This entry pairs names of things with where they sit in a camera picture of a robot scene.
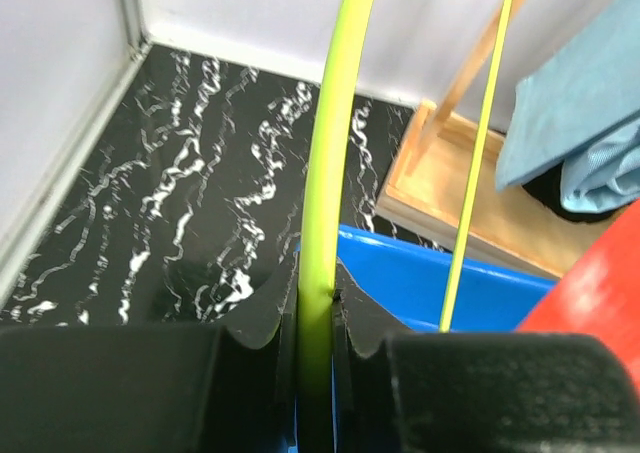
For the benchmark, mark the blue plastic bin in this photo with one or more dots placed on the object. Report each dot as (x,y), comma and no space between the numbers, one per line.
(406,280)

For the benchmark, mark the red white patterned trousers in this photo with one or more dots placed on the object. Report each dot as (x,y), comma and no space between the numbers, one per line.
(599,296)

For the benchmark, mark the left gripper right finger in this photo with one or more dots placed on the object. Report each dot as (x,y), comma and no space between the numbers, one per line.
(397,390)

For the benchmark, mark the green plastic hanger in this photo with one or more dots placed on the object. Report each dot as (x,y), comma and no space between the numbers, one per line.
(322,200)

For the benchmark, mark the light blue trousers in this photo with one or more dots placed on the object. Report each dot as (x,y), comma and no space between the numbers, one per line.
(580,111)

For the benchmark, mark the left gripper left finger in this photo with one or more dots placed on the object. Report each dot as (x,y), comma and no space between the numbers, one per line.
(158,387)

